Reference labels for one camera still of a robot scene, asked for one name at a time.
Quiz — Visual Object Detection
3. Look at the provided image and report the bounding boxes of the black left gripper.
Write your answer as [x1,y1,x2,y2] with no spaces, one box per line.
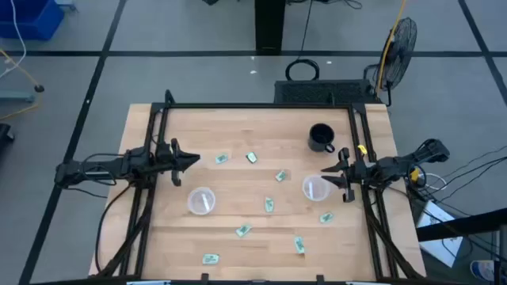
[155,138,201,188]

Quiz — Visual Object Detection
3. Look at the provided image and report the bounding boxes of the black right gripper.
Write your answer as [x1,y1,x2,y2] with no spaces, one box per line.
[320,147,375,203]

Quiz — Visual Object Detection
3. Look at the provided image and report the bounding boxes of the blue plastic bin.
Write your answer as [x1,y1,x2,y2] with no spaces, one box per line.
[0,0,66,42]

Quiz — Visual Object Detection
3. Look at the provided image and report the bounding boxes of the clear plastic cup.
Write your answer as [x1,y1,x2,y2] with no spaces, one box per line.
[186,186,217,216]
[302,174,333,203]

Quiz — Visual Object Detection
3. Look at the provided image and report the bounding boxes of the black mug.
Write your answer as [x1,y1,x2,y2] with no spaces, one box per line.
[307,123,337,154]

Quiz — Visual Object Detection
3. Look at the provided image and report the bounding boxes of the black perforated computer case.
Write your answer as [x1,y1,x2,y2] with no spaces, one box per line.
[273,78,382,105]

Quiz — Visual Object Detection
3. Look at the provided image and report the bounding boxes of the white cardboard box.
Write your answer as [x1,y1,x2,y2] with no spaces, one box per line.
[415,199,465,268]

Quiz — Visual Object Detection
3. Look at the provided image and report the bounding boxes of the black metal beam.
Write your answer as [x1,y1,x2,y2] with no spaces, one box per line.
[415,207,507,243]

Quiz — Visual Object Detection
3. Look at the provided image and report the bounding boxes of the black floor fan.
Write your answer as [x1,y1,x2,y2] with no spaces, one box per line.
[363,17,418,107]

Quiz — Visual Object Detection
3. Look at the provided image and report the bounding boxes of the white blue shoe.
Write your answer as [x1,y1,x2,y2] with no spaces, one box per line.
[469,259,497,283]

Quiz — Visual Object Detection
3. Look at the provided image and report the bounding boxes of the grey stand base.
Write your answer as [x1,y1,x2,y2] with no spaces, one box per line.
[0,90,36,104]

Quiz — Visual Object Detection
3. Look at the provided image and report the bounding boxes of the black object at floor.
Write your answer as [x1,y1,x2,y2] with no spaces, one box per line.
[0,123,16,154]

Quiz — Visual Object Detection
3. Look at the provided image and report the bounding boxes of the black aluminium table frame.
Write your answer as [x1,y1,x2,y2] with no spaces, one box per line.
[93,89,427,285]

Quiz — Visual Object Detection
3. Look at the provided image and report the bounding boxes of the white cable loop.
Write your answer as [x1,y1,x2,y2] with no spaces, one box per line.
[417,172,448,192]

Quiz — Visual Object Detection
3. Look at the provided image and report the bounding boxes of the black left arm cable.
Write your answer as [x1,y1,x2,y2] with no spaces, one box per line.
[94,183,134,274]

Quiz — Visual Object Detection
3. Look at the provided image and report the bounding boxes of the coiled black cable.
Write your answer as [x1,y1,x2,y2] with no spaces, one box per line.
[284,58,321,82]

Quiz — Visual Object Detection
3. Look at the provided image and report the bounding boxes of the black cable bundle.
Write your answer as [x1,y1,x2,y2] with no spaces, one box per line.
[407,145,507,207]

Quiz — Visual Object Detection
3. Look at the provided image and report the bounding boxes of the yellow cable by fan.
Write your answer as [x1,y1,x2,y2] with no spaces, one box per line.
[375,0,408,94]

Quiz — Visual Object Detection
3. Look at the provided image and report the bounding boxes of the black upright post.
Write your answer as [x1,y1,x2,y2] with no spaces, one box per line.
[254,0,287,55]

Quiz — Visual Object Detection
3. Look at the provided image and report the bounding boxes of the black cables by post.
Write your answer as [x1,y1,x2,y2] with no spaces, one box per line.
[286,0,364,11]

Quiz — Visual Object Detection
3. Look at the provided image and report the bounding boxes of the yellow floor cable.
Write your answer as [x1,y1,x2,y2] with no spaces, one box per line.
[0,47,44,122]

